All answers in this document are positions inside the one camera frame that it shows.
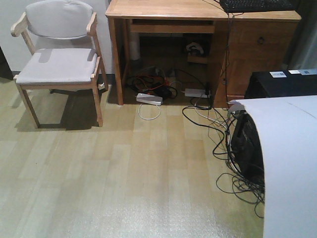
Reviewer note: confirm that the white paper sheet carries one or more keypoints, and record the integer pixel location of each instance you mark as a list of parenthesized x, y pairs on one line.
[(287, 128)]

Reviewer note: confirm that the wooden desk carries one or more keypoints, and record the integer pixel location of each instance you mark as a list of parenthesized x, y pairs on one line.
[(239, 44)]

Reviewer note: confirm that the white power strip left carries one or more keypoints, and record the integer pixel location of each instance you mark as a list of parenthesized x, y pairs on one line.
[(149, 99)]

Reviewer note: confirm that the white power strip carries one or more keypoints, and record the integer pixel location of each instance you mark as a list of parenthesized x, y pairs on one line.
[(197, 93), (149, 99)]

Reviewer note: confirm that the white power strip right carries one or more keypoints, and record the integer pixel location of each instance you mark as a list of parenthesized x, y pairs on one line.
[(197, 93)]

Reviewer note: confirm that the black bag on floor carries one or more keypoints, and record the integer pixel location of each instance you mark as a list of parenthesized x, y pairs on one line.
[(246, 147)]

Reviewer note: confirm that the wooden chair grey cushions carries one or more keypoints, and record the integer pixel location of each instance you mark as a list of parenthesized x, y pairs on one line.
[(60, 68)]

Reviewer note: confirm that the black keyboard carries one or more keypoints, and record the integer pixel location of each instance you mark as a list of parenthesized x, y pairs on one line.
[(241, 6)]

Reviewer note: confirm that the black computer tower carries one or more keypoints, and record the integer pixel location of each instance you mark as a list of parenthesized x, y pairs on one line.
[(287, 83)]

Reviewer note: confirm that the grey curtain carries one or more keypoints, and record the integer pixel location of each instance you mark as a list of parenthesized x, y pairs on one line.
[(302, 51)]

